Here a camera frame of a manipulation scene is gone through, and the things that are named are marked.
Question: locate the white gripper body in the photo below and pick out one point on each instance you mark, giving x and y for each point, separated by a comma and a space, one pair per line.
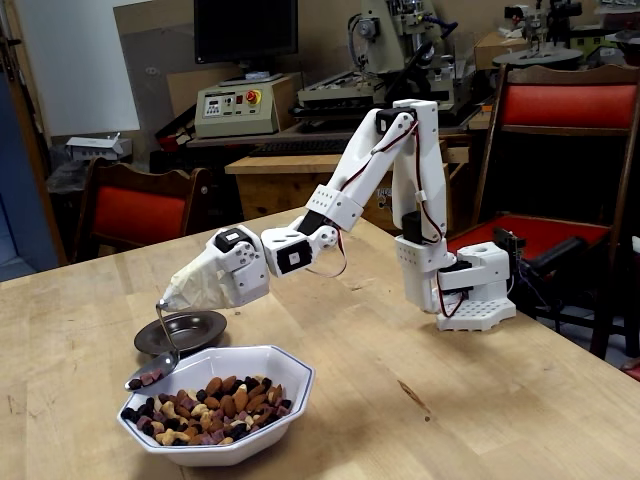
243, 283

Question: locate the tape-wrapped gripper finger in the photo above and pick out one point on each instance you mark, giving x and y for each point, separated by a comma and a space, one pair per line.
200, 287

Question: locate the bent metal spoon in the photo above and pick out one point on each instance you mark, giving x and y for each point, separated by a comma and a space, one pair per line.
170, 361

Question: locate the scooped purple fruit pieces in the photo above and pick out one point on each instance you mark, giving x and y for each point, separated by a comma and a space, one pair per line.
150, 377

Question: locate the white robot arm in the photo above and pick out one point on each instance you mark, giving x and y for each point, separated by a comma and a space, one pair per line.
430, 150

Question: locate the dark brown plate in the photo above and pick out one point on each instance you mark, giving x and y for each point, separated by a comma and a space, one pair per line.
200, 332

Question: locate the small wooden red-cushioned chair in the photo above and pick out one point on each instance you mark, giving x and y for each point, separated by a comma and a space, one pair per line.
140, 215

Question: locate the wooden workbench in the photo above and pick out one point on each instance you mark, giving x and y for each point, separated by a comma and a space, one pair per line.
300, 164

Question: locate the mixed nuts and dried fruit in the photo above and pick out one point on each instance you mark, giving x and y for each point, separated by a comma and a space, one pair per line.
220, 410

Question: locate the black keyboard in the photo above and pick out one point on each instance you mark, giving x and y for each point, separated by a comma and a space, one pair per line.
300, 146

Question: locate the black and red case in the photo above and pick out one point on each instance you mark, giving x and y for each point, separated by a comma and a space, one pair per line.
172, 137

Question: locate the beige control box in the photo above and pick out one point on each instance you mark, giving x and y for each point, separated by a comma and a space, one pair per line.
235, 115

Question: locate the white octagonal bowl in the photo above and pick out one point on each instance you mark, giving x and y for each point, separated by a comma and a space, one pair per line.
225, 450

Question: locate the small white device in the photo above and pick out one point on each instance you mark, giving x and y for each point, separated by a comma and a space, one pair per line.
95, 146

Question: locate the leaning grey board panel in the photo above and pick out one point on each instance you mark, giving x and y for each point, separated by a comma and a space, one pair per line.
150, 100

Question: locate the black computer monitor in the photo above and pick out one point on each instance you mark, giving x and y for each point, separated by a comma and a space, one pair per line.
245, 30

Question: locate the black circuit board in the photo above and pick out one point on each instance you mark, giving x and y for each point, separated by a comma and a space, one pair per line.
507, 240

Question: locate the beige milling machine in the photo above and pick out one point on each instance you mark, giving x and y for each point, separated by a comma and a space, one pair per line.
385, 45

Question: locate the brown cardboard box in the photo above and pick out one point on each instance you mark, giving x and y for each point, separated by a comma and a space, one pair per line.
492, 50

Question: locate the large wooden red-cushioned chair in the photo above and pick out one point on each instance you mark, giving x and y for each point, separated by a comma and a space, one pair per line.
570, 105

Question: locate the red object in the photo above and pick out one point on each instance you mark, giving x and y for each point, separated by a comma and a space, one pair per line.
634, 371

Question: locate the small dark machine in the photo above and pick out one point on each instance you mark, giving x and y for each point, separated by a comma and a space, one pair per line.
562, 12

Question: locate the green box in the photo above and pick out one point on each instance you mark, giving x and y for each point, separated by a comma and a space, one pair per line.
600, 50

